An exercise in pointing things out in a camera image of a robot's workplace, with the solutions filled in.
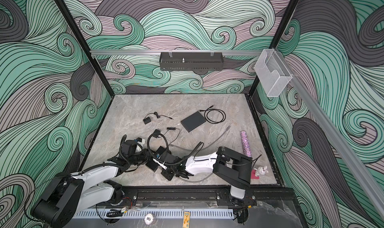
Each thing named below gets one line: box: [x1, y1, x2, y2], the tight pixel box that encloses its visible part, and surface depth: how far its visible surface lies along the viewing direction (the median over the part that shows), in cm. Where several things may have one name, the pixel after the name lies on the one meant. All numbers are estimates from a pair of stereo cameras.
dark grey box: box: [180, 111, 207, 133], surface depth 106 cm
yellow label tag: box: [182, 211, 191, 228], surface depth 67 cm
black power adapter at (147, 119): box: [142, 111, 174, 125], surface depth 105 cm
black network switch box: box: [145, 145, 167, 173], surface depth 83 cm
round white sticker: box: [144, 213, 154, 225], surface depth 64 cm
